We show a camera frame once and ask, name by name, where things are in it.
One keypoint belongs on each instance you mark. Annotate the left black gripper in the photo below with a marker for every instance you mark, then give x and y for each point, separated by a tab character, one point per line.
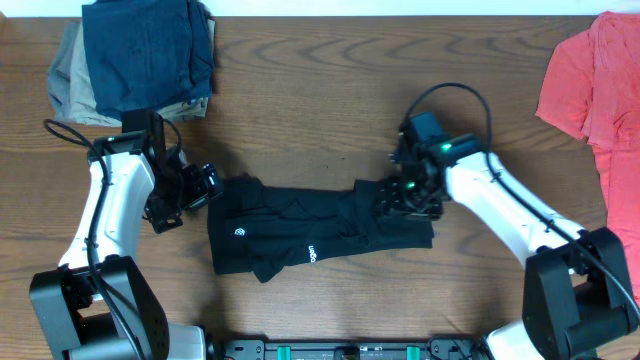
201	185

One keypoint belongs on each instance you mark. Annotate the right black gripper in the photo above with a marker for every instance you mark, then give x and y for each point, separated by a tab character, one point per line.
392	198

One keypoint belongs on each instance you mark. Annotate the black t-shirt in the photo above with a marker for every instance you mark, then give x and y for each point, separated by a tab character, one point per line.
261	230

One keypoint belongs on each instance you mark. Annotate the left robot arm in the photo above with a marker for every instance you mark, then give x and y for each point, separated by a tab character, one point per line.
97	304

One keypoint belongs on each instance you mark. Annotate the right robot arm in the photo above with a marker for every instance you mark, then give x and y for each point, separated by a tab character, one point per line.
577	292

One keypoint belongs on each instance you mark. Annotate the folded beige garment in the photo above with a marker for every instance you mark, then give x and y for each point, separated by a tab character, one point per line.
83	105

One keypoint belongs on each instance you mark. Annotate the folded navy blue garment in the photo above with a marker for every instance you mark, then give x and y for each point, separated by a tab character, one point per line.
147	54

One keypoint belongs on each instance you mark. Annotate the folded grey garment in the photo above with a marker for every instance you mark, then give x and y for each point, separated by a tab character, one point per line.
59	73

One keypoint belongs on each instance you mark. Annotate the red t-shirt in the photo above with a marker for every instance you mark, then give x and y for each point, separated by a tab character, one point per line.
591	91

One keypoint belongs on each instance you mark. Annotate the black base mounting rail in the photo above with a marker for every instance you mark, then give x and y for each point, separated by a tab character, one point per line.
437	348

